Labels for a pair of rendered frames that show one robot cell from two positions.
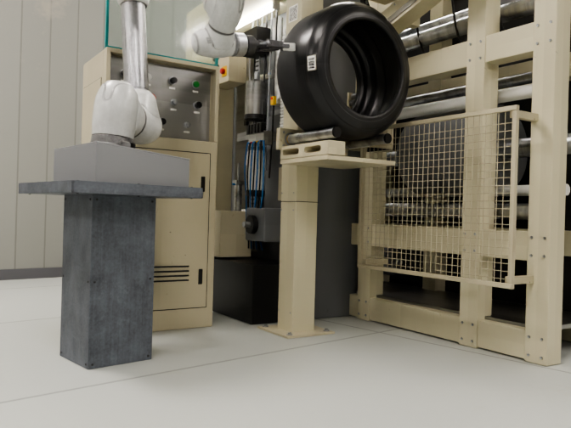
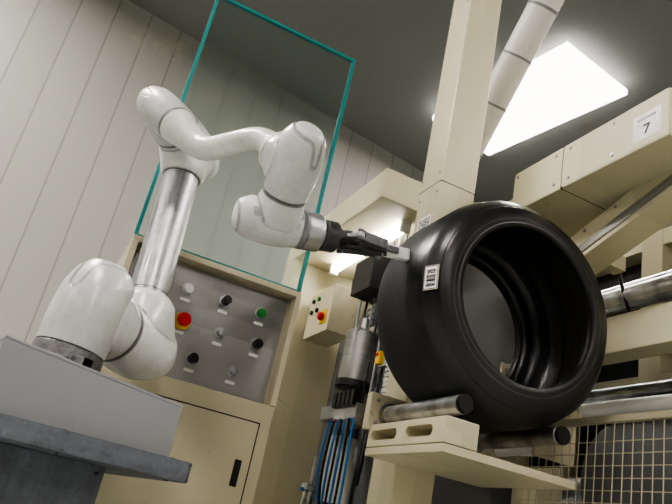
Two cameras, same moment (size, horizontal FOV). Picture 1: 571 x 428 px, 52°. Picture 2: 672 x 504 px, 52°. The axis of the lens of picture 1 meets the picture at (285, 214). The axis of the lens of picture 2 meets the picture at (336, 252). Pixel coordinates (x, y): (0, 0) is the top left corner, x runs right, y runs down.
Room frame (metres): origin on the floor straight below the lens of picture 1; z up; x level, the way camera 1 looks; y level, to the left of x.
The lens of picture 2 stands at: (0.82, -0.18, 0.55)
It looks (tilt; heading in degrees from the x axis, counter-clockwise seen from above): 23 degrees up; 12
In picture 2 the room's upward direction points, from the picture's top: 12 degrees clockwise
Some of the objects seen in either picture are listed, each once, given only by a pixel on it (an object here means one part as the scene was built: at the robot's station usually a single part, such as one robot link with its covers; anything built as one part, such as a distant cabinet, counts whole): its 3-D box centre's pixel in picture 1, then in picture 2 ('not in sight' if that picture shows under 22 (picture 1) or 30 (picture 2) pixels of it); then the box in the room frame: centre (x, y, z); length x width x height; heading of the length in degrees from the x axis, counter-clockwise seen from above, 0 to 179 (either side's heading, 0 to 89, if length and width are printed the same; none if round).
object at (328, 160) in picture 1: (336, 161); (464, 466); (2.60, -0.22, 0.80); 0.37 x 0.36 x 0.02; 123
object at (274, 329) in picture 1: (295, 329); not in sight; (2.81, -0.06, 0.01); 0.27 x 0.27 x 0.02; 33
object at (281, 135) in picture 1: (313, 142); (431, 428); (2.75, -0.12, 0.90); 0.40 x 0.03 x 0.10; 123
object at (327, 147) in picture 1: (311, 150); (418, 437); (2.53, -0.10, 0.83); 0.36 x 0.09 x 0.06; 33
